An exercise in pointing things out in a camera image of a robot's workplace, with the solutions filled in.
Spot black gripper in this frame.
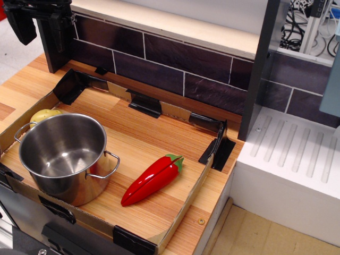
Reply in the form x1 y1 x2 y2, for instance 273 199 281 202
2 1 72 53

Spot stainless steel pot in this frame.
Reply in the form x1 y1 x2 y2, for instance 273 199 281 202
14 113 120 206

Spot cardboard fence with black tape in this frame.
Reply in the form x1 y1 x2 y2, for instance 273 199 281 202
1 67 238 254

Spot yellow toy potato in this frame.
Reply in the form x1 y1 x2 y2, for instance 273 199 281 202
30 109 62 128

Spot red toy chili pepper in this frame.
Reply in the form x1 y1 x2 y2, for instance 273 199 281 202
121 154 184 207

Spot beige wooden shelf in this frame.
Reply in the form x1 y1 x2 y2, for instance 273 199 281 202
71 1 259 60

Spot brass screw grommet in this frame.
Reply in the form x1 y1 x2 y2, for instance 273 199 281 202
197 218 205 225

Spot white ridged drainboard unit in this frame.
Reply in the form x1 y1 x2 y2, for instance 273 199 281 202
230 108 339 246

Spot dark grey left post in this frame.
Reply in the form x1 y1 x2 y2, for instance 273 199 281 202
37 20 75 73

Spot dark grey vertical post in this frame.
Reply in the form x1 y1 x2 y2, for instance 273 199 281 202
238 0 290 141

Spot tangled black cables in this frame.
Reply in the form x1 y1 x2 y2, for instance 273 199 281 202
280 0 340 58

